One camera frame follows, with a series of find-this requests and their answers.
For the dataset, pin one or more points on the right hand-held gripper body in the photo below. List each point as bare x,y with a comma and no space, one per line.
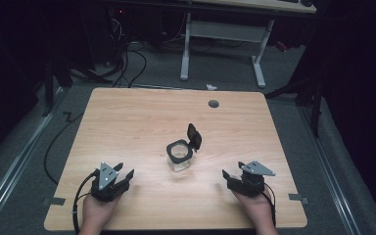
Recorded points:
249,182

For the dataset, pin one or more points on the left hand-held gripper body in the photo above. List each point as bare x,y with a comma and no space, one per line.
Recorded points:
106,186

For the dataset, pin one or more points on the clear jar with black flip lid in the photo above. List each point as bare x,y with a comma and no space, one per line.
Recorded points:
180,153

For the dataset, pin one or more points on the person's left hand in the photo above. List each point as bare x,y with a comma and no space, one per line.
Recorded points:
98,209

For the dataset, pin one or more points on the person's right hand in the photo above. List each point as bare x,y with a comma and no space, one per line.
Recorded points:
256,207

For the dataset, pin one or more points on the grey tape strip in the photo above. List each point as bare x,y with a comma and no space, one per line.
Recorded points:
297,197
55,201

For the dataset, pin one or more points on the grey table grommet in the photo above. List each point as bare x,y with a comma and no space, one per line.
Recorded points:
213,103

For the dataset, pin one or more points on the white crumpled paper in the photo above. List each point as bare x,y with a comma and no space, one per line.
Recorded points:
211,87

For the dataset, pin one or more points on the black metal stand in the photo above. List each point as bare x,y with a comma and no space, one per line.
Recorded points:
313,94
50,81

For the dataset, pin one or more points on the white-framed desk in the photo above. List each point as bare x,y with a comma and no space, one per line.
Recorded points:
225,31

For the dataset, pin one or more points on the metal floor rail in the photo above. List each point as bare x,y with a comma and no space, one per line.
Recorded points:
16,163
329,176

